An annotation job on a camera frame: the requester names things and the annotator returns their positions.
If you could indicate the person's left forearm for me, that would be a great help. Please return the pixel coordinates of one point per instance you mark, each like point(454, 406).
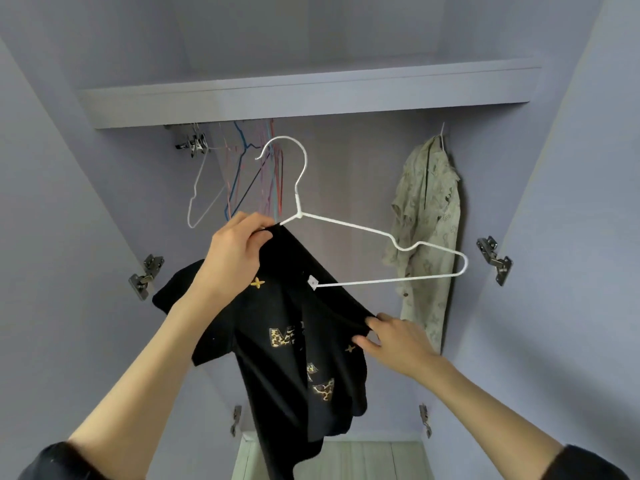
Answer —
point(140, 395)

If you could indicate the grey wooden wardrobe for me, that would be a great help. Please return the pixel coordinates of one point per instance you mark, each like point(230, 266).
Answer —
point(340, 175)

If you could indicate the person's black left sleeve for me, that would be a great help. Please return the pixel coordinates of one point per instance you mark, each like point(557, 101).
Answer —
point(60, 465)

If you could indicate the person's black right sleeve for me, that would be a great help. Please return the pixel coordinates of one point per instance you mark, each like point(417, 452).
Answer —
point(585, 465)

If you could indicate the black garment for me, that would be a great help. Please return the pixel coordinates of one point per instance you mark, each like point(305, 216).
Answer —
point(290, 395)

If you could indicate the person's right forearm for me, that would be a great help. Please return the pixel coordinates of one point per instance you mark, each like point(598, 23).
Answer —
point(490, 425)

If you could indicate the metal door hinge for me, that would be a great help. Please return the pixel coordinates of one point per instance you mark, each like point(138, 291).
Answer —
point(424, 420)
point(236, 420)
point(147, 278)
point(494, 260)

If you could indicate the metal clip hanger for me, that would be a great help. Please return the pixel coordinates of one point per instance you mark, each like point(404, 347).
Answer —
point(193, 145)

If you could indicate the person's right hand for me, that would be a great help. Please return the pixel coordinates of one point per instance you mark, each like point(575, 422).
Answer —
point(400, 350)

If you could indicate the grey wardrobe shelf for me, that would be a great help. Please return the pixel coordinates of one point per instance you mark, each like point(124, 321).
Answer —
point(300, 93)

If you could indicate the person's left hand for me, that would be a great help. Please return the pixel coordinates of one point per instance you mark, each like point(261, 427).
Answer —
point(235, 260)

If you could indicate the person's black sleeve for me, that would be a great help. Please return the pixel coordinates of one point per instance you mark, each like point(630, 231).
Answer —
point(585, 465)
point(60, 465)

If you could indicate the beige printed shirt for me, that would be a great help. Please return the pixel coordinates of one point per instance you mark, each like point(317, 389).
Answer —
point(425, 215)

